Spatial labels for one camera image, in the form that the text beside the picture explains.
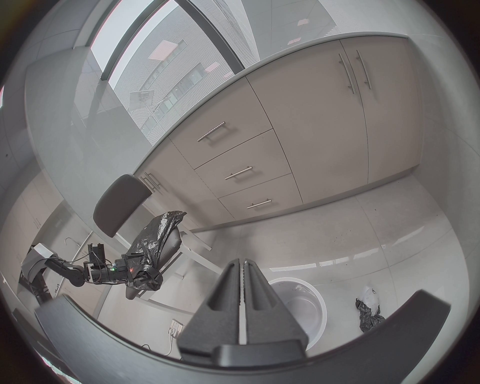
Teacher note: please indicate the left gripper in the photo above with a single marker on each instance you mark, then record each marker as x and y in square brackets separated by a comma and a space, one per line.
[112, 274]

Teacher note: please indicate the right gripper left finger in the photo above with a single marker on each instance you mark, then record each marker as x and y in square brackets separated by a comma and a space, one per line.
[221, 311]

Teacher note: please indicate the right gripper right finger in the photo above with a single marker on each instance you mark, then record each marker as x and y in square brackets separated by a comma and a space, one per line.
[262, 315]

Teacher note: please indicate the black plastic bag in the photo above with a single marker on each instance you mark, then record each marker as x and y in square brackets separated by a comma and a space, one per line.
[153, 240]

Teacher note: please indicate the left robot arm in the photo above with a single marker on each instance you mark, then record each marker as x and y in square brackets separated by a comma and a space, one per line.
[71, 275]

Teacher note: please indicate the white trash bin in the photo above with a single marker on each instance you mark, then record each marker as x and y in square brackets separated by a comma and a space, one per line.
[313, 311]

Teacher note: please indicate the crumpled black plastic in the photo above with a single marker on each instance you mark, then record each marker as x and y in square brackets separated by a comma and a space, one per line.
[369, 319]

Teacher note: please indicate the dark grey white-framed chair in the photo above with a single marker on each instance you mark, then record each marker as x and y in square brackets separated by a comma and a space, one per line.
[120, 202]

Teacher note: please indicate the beige cabinet with drawers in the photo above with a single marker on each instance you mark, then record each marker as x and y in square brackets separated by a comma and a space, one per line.
[318, 131]

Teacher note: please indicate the window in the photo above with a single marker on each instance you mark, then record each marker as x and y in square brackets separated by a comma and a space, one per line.
[168, 75]

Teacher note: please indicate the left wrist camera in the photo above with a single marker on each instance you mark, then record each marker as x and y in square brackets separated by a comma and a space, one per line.
[95, 250]

